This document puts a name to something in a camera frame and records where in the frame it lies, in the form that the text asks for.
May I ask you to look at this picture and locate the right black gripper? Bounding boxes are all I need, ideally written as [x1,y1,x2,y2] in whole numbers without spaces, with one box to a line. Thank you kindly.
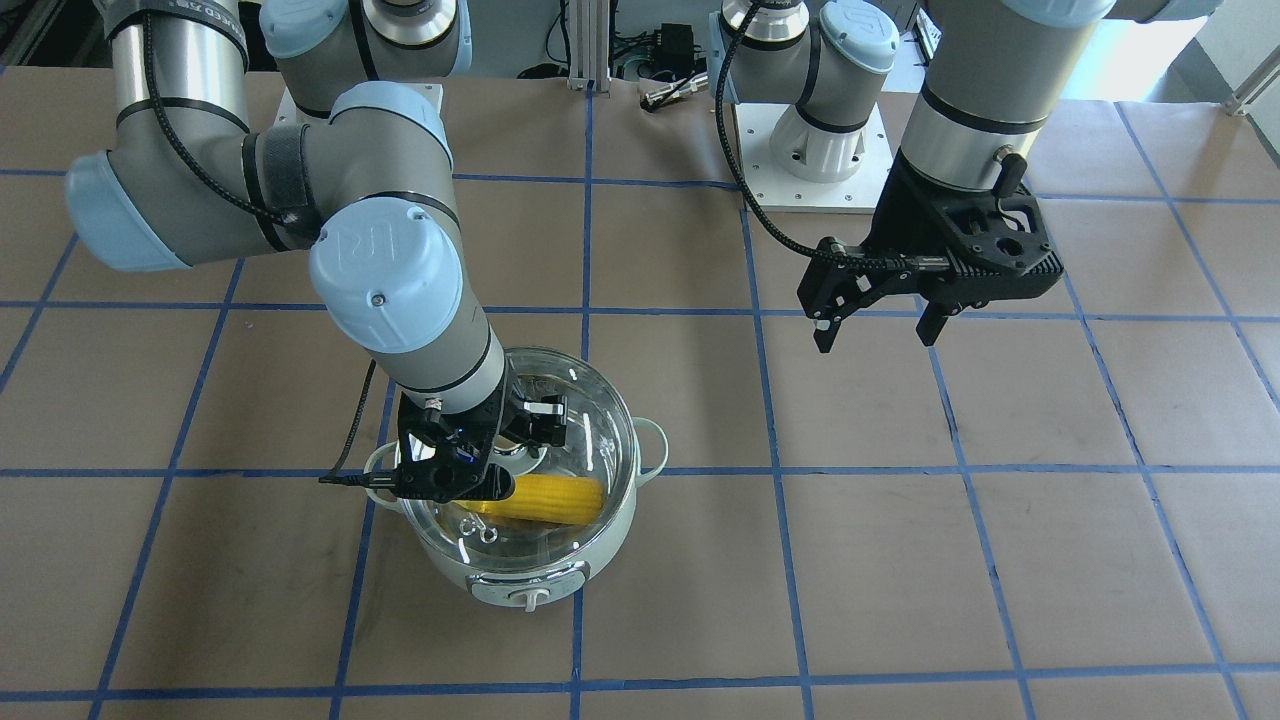
[398,384,568,471]

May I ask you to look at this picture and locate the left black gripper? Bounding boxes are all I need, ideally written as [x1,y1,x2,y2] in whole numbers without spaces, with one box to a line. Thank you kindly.
[796,150,1001,355]

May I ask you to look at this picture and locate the yellow corn cob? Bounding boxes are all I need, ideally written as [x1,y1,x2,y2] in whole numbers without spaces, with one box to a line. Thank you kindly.
[456,474,605,527]

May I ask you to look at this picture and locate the glass pot lid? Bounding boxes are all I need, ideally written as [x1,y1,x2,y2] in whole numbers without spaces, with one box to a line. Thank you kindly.
[398,346,641,577]

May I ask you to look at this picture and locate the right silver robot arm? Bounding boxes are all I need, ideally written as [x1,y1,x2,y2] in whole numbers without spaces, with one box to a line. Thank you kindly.
[67,1,564,477]

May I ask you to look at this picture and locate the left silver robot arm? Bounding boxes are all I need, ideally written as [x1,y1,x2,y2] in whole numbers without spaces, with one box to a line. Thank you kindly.
[708,1,1219,352]

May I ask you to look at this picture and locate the pale green cooking pot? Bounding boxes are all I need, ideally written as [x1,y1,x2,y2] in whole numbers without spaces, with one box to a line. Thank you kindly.
[364,346,671,612]

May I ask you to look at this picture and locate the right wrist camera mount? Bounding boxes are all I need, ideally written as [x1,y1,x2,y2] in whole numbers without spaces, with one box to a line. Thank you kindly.
[355,393,516,503]

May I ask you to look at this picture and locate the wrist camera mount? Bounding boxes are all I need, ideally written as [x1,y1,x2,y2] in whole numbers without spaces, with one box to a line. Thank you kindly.
[931,184,1064,306]
[355,393,516,503]

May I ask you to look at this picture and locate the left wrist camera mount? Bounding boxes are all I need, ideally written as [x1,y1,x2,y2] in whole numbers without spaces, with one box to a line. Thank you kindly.
[931,184,1064,306]

